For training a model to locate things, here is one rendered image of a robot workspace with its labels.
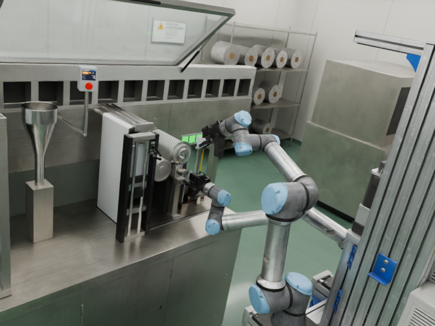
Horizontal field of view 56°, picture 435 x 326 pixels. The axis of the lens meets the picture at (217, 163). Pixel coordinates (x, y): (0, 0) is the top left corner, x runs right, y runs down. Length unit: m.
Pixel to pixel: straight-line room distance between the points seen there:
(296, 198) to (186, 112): 1.27
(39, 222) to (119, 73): 0.85
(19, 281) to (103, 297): 0.37
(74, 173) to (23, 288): 0.74
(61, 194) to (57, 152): 0.25
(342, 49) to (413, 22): 1.06
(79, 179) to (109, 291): 0.67
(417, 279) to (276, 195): 0.57
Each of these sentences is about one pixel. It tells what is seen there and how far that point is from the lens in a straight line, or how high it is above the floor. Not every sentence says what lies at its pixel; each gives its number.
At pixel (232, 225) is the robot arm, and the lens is 2.05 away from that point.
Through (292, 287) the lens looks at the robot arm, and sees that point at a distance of 1.76.
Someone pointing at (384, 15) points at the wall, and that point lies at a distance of 6.53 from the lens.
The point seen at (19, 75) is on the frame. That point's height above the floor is 1.61.
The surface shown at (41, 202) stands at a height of 1.10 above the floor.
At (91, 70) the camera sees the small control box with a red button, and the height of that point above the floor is 1.70.
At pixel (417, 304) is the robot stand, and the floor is 1.21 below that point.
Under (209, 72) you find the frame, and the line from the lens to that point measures 2.67.
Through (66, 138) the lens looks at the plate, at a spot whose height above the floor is 1.28.
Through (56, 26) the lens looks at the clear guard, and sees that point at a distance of 1.90.
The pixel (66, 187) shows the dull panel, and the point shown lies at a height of 1.00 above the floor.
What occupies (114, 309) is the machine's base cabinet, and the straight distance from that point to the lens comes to 2.10.
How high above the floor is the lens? 2.05
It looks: 21 degrees down
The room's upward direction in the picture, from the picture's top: 10 degrees clockwise
